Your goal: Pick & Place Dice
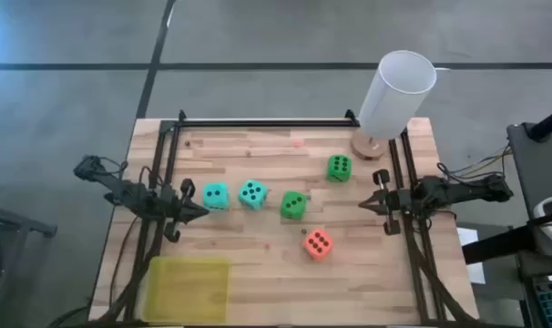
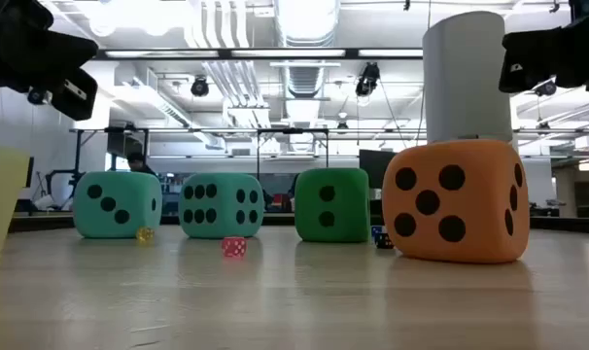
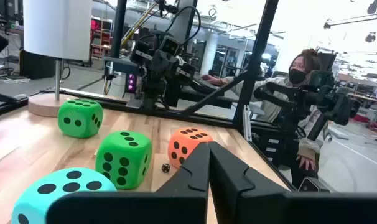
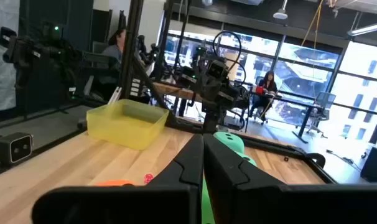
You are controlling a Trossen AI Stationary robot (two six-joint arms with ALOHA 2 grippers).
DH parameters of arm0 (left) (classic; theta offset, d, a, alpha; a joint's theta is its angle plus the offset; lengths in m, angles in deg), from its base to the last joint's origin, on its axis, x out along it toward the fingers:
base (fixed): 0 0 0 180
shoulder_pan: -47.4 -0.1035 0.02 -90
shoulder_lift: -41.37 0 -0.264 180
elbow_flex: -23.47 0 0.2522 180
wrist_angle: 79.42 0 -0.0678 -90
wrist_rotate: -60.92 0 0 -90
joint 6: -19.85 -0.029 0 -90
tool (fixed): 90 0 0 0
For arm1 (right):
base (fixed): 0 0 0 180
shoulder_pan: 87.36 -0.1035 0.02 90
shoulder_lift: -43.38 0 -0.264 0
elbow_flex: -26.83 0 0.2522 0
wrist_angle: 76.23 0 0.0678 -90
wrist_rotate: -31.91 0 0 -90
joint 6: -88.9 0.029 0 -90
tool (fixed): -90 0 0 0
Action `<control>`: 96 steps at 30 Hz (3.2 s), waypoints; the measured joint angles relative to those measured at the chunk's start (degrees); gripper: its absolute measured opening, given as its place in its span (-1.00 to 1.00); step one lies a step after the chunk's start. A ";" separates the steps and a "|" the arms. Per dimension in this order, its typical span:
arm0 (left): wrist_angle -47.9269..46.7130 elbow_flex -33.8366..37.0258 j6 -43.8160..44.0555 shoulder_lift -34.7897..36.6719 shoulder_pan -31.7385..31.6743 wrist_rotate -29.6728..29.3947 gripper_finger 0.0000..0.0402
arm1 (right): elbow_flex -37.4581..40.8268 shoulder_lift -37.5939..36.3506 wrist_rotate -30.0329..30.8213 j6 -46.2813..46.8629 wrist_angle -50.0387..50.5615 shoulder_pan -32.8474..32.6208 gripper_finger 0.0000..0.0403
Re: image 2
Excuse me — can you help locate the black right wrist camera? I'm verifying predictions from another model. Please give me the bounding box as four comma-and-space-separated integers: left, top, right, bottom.
498, 48, 559, 94

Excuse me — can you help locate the black overhead camera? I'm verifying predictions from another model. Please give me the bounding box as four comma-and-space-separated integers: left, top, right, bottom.
355, 61, 381, 97

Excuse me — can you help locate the small pink die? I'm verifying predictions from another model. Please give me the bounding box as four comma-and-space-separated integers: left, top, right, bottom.
221, 236, 248, 259

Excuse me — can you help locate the teal foam die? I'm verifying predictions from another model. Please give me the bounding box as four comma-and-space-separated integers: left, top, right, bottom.
72, 170, 163, 239
178, 172, 265, 240

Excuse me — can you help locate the white lamp with wooden base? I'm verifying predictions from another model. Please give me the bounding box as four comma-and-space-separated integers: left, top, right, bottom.
422, 10, 514, 145

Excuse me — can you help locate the black computer monitor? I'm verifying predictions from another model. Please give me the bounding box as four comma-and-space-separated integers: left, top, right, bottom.
359, 149, 398, 190

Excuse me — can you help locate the person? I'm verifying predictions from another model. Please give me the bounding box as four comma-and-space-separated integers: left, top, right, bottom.
126, 152, 159, 179

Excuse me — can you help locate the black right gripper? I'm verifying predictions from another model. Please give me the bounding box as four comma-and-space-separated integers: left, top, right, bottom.
501, 12, 589, 93

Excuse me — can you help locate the yellow translucent plastic bin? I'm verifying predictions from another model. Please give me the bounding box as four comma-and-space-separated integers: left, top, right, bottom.
0, 142, 32, 269

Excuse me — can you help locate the green foam die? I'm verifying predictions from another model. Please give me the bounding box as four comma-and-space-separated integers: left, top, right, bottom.
294, 167, 372, 244

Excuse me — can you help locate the black background frame stand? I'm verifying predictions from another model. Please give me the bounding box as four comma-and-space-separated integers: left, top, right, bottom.
69, 126, 330, 215

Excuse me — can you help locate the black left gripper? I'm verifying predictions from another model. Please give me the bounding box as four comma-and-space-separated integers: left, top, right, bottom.
0, 0, 100, 96

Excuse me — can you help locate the orange foam die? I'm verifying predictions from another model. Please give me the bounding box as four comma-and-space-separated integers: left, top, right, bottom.
381, 139, 531, 264

